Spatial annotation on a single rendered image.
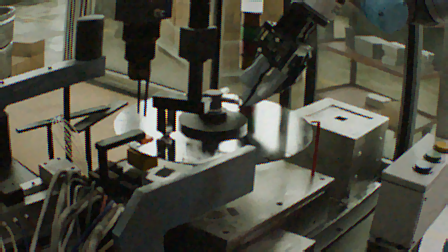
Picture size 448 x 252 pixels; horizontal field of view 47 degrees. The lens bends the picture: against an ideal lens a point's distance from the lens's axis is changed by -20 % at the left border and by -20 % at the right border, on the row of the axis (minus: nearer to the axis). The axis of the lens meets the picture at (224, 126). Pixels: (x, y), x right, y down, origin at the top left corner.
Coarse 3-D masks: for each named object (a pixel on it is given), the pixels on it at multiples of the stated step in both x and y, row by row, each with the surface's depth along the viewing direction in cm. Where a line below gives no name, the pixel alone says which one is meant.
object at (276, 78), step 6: (270, 72) 103; (276, 72) 102; (270, 78) 103; (276, 78) 101; (282, 78) 102; (264, 84) 100; (270, 84) 102; (276, 84) 103; (258, 90) 100; (264, 90) 102; (270, 90) 103; (252, 96) 105; (258, 96) 105; (264, 96) 104; (270, 96) 104; (246, 102) 106; (252, 102) 105; (258, 102) 105
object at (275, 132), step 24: (240, 96) 118; (120, 120) 103; (144, 120) 104; (264, 120) 106; (288, 120) 107; (168, 144) 94; (192, 144) 95; (216, 144) 95; (240, 144) 96; (264, 144) 96; (288, 144) 97
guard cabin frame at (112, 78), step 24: (72, 0) 195; (216, 0) 156; (288, 0) 141; (72, 24) 198; (216, 24) 158; (72, 48) 200; (216, 48) 161; (216, 72) 163; (312, 72) 142; (288, 96) 150; (312, 96) 145; (384, 168) 133
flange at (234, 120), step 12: (180, 120) 102; (192, 120) 102; (204, 120) 101; (216, 120) 101; (228, 120) 102; (240, 120) 103; (192, 132) 99; (204, 132) 98; (216, 132) 98; (228, 132) 99; (240, 132) 100
